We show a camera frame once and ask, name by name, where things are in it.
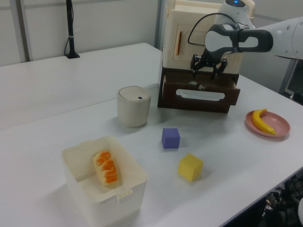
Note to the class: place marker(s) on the white plastic open bin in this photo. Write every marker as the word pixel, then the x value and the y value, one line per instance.
pixel 123 208

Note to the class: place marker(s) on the black floor equipment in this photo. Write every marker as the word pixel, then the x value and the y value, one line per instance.
pixel 288 201

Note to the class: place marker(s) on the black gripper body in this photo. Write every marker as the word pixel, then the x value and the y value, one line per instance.
pixel 211 59

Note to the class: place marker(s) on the dark wood drawer cabinet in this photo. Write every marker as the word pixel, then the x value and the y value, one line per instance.
pixel 162 76

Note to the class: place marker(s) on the yellow foam cube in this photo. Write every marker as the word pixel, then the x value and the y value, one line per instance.
pixel 189 168

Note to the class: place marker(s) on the cream lidded trash can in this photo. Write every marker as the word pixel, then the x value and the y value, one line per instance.
pixel 133 111

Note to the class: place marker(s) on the toy bread with orange topping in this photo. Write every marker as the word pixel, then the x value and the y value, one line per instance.
pixel 106 169

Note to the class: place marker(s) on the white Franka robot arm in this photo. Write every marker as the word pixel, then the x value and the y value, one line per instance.
pixel 284 35

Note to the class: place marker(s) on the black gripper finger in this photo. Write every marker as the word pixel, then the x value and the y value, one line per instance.
pixel 222 66
pixel 196 62

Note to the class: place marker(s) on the pink round plate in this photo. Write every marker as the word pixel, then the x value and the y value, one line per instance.
pixel 279 123

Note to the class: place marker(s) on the yellow toy banana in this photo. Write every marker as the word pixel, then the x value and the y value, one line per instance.
pixel 259 123

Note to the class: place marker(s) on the black pole stand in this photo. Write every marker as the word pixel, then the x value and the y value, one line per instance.
pixel 70 35

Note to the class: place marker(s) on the purple foam cube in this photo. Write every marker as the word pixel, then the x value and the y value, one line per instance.
pixel 171 138

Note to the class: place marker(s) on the small panda toy figure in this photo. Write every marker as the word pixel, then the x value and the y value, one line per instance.
pixel 194 84

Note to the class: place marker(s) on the cream wooden cabinet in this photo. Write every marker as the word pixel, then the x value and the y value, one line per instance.
pixel 184 14

